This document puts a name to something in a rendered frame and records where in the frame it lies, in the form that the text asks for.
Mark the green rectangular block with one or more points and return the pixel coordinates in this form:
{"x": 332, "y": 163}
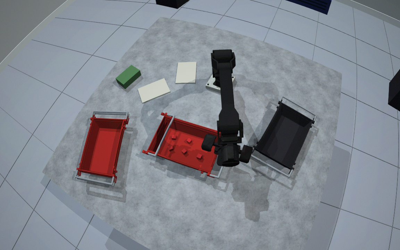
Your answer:
{"x": 128, "y": 76}

